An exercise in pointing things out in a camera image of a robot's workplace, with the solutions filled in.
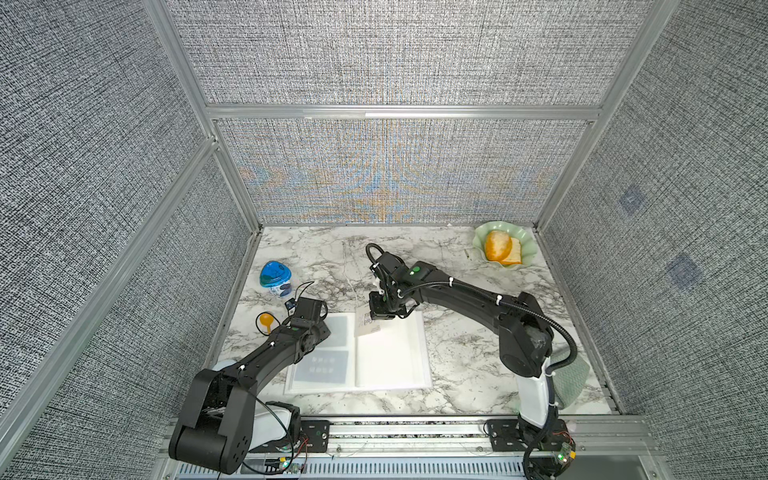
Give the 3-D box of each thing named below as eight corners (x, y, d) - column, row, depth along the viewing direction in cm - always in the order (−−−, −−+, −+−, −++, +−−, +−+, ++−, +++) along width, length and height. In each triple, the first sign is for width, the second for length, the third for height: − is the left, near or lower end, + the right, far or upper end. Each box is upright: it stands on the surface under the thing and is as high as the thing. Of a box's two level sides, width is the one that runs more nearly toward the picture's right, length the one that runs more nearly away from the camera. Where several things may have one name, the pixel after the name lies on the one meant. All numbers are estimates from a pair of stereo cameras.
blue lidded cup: (267, 299, 101) (257, 281, 93) (272, 279, 106) (263, 260, 98) (293, 299, 101) (285, 281, 93) (297, 279, 106) (290, 260, 98)
